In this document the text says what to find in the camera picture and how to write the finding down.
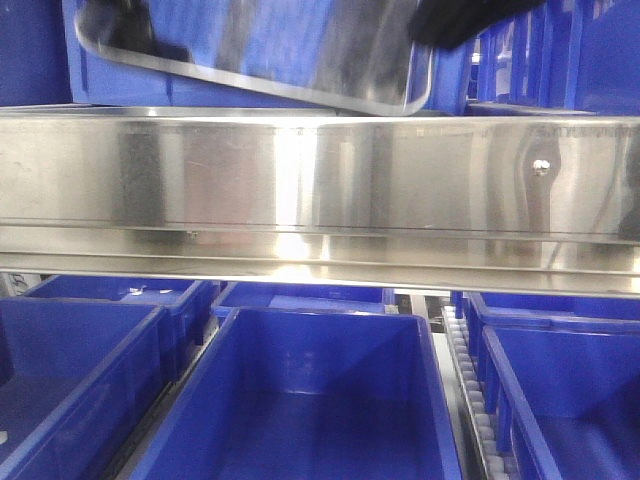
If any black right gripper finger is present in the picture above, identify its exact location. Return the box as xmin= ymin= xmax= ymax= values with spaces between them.
xmin=408 ymin=0 xmax=544 ymax=50

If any silver metal tray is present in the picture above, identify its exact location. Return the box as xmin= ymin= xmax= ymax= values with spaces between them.
xmin=74 ymin=1 xmax=433 ymax=116

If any large blue crate upper right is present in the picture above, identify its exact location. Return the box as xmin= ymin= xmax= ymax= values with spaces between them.
xmin=468 ymin=1 xmax=639 ymax=116

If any large blue crate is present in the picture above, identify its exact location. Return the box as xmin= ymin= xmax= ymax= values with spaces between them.
xmin=468 ymin=1 xmax=639 ymax=116
xmin=62 ymin=1 xmax=473 ymax=115

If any blue bin lower centre back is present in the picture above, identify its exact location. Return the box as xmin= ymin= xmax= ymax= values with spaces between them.
xmin=211 ymin=281 xmax=395 ymax=320

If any blue bin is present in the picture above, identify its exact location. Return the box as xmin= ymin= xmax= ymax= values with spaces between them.
xmin=1 ymin=297 xmax=167 ymax=479
xmin=131 ymin=309 xmax=462 ymax=479
xmin=25 ymin=275 xmax=220 ymax=382
xmin=465 ymin=292 xmax=639 ymax=356
xmin=483 ymin=327 xmax=639 ymax=479
xmin=211 ymin=281 xmax=395 ymax=320

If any blue bin lower right back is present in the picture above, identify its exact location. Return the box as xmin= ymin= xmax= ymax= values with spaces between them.
xmin=465 ymin=292 xmax=639 ymax=356

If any large blue crate upper left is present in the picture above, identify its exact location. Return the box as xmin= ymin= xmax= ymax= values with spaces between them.
xmin=62 ymin=1 xmax=473 ymax=115

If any blue bin lower left back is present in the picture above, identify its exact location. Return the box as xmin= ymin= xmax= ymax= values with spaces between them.
xmin=25 ymin=275 xmax=220 ymax=382

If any blue bin lower right front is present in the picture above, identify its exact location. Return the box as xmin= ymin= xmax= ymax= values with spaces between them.
xmin=483 ymin=327 xmax=639 ymax=479

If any blue bin lower centre front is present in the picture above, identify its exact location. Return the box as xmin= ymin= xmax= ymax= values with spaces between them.
xmin=131 ymin=309 xmax=462 ymax=479

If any white roller track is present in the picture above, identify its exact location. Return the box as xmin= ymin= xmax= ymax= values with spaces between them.
xmin=442 ymin=306 xmax=520 ymax=479

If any blue bin lower left front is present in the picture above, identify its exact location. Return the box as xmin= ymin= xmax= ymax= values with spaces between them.
xmin=1 ymin=297 xmax=167 ymax=479

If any shelf rail screw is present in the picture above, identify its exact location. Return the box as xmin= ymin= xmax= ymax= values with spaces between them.
xmin=531 ymin=159 xmax=551 ymax=176

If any stainless steel shelf front rail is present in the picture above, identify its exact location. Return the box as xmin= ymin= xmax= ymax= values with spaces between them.
xmin=1 ymin=109 xmax=639 ymax=297

